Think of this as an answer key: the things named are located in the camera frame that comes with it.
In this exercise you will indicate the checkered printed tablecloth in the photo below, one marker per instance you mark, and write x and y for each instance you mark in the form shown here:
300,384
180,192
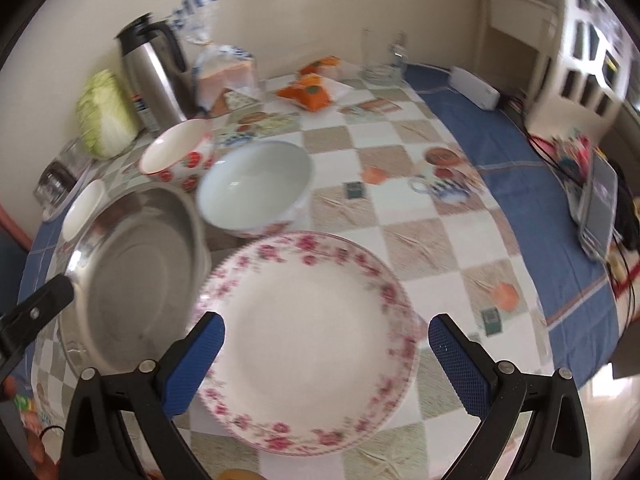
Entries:
390,210

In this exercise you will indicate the clear drinking glass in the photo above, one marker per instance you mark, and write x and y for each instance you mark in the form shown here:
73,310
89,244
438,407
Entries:
74,154

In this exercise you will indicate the orange snack packet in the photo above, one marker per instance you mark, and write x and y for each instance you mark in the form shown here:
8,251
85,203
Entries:
307,92

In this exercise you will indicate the bagged sliced bread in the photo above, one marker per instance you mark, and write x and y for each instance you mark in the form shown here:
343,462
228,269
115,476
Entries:
225,75

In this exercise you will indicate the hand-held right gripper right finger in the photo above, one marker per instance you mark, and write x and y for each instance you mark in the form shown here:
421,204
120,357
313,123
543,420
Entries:
460,365

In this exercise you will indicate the pink floral plate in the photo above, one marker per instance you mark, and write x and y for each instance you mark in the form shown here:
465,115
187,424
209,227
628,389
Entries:
310,340

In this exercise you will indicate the salmon pink bar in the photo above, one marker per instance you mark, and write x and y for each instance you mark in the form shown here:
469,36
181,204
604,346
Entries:
12,225

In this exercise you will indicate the white shelf cabinet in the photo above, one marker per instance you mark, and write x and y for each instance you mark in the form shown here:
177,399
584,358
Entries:
575,50

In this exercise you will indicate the napa cabbage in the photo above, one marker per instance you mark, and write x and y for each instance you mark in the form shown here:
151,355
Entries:
105,115

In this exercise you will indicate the dark blue panel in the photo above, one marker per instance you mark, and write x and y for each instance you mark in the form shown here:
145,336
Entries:
12,275

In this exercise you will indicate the small white bowl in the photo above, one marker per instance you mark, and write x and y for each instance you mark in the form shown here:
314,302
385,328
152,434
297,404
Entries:
82,207

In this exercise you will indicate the large white bowl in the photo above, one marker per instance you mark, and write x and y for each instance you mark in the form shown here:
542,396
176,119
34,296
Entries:
250,185

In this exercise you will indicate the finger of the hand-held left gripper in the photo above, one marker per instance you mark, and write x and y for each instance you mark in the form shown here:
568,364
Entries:
35,312

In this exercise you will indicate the strawberry print bowl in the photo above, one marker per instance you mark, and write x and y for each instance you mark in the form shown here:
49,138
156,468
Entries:
175,147

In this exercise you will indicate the grey flat device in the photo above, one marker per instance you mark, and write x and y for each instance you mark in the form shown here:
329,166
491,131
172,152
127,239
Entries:
597,205

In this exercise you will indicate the floral round tray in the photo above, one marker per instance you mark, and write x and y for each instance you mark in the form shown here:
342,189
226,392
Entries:
80,180

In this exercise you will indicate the stainless steel thermos jug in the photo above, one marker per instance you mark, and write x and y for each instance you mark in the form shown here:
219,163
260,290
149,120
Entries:
150,75

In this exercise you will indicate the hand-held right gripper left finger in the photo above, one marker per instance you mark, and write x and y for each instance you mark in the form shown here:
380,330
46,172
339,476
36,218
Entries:
195,360

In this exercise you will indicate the clear glass bottle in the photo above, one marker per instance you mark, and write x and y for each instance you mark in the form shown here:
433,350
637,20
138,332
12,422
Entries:
398,55

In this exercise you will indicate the blue plaid tablecloth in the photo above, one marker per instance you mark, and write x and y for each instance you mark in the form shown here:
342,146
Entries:
480,130

